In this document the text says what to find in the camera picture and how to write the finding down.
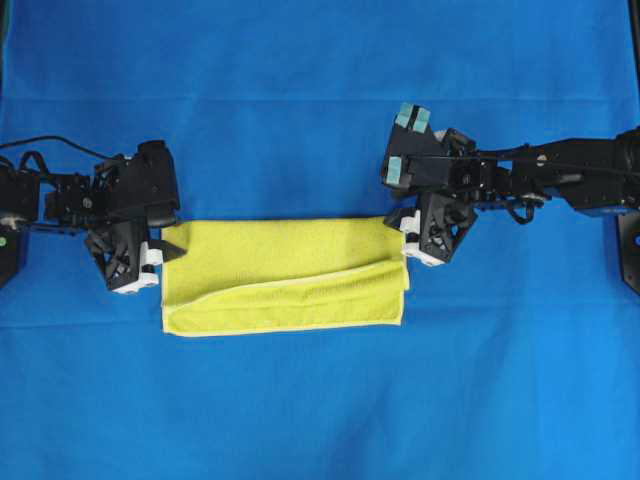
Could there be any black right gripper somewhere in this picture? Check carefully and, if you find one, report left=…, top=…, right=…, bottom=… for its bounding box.
left=383, top=193, right=477, bottom=266

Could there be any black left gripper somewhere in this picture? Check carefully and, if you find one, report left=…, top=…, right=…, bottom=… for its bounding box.
left=85, top=217, right=187, bottom=294

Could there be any yellow-green towel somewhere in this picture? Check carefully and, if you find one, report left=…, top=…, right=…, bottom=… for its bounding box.
left=162, top=217, right=410, bottom=337

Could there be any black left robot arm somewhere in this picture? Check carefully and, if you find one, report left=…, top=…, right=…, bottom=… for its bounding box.
left=1, top=140, right=186, bottom=294

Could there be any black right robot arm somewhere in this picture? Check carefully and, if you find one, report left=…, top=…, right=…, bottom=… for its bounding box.
left=381, top=127, right=639, bottom=291

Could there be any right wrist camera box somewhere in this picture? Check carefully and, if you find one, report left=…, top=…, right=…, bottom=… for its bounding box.
left=381, top=102, right=451, bottom=195

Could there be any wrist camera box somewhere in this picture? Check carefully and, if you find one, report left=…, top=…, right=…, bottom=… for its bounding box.
left=94, top=140, right=180, bottom=228
left=381, top=102, right=451, bottom=195

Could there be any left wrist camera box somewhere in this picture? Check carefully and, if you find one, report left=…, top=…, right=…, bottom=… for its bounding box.
left=94, top=140, right=180, bottom=228

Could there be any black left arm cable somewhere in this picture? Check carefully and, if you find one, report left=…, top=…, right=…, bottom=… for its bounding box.
left=0, top=135, right=109, bottom=162

